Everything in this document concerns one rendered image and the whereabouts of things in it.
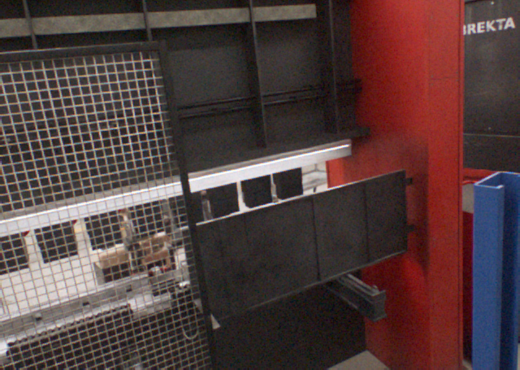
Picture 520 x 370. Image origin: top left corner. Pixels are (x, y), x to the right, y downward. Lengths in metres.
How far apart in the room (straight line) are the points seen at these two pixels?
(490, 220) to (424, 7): 1.65
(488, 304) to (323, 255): 1.48
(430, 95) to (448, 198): 0.54
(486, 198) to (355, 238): 1.60
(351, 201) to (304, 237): 0.29
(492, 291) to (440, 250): 1.83
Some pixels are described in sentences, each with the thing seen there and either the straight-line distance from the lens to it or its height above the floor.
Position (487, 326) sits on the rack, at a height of 1.59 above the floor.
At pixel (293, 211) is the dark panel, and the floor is 1.28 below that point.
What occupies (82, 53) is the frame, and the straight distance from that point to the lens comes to 1.24.
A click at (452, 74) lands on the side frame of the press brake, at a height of 1.76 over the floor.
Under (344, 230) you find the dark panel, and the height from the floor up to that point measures 1.12.
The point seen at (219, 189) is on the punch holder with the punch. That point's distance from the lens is 2.14.
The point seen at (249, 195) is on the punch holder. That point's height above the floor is 1.25.
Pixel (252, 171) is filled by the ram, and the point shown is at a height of 1.38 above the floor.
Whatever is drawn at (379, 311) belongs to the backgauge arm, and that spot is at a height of 0.79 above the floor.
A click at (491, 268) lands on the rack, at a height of 1.66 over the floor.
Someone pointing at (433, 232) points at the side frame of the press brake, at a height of 1.00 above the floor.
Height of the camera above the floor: 1.88
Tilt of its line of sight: 14 degrees down
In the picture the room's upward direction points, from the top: 7 degrees counter-clockwise
